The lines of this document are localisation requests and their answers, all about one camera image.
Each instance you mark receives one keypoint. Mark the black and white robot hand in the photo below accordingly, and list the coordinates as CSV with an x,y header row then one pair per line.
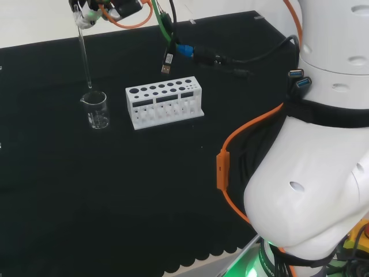
x,y
86,17

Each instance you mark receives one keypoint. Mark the clear glass rod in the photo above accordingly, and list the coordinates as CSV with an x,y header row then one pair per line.
x,y
84,52

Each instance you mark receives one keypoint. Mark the clear glass beaker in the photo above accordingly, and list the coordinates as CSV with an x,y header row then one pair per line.
x,y
96,115

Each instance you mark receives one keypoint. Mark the white test tube rack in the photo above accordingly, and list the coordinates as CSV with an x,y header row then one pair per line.
x,y
161,112

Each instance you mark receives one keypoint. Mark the small silver cloth clip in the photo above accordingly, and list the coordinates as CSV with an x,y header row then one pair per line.
x,y
192,21
259,18

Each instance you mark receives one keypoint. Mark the black bench cloth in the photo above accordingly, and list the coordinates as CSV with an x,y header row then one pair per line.
x,y
115,187

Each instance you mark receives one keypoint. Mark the yellow stop button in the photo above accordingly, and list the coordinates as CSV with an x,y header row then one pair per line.
x,y
357,233

